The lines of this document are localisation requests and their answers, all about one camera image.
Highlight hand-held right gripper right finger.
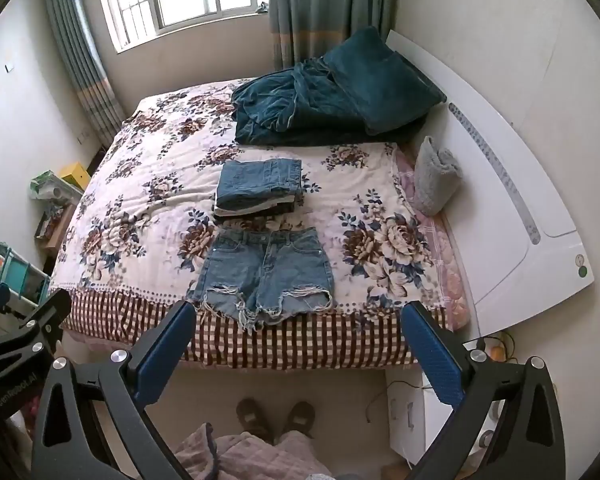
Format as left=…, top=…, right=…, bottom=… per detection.
left=401, top=301, right=567, bottom=480

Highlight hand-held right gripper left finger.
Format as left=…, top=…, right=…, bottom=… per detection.
left=30, top=300, right=198, bottom=480

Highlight frayed blue denim shorts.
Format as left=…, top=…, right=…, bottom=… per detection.
left=186, top=226, right=335, bottom=333

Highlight folded dark pants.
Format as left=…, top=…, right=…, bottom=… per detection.
left=212, top=197, right=300, bottom=221

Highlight folded blue denim pants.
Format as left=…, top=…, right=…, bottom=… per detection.
left=216, top=158, right=304, bottom=207

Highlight teal storage trolley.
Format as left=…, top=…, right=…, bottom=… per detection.
left=0, top=242, right=51, bottom=311

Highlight orange object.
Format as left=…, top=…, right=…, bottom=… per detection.
left=482, top=332, right=518, bottom=362

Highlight white cabinet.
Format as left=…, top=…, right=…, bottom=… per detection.
left=386, top=369, right=487, bottom=467

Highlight pink mattress pad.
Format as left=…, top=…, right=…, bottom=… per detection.
left=395, top=145, right=471, bottom=333

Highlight wooden nightstand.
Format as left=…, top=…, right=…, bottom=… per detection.
left=34, top=202, right=78, bottom=257

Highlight person's brown left slipper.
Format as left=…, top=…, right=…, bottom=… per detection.
left=236, top=397, right=273, bottom=443

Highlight person's brown slipper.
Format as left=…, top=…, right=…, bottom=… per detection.
left=236, top=397, right=273, bottom=443
left=280, top=400, right=316, bottom=441

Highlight green white plastic bag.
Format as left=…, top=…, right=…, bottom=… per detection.
left=29, top=170, right=83, bottom=206

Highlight person's pink quilted clothing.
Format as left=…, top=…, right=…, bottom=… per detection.
left=172, top=422, right=336, bottom=480

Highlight person's brown right slipper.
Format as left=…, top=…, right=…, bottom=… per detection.
left=280, top=400, right=316, bottom=441

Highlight yellow box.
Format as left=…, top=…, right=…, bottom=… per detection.
left=60, top=161, right=91, bottom=191

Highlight floral bed sheet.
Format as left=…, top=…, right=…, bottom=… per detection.
left=47, top=77, right=468, bottom=373

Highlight white bed headboard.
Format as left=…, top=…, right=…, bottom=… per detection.
left=385, top=30, right=598, bottom=338

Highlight grey folded towel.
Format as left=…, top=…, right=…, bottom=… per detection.
left=411, top=136, right=465, bottom=217

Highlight grey striped curtain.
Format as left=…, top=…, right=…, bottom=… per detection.
left=40, top=0, right=128, bottom=146
left=266, top=0, right=398, bottom=68

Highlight teal velvet blanket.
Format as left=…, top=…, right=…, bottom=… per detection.
left=231, top=57, right=431, bottom=148

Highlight teal velvet pillow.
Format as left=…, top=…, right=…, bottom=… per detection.
left=322, top=26, right=448, bottom=136

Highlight black cable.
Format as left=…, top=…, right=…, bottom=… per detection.
left=364, top=379, right=431, bottom=423

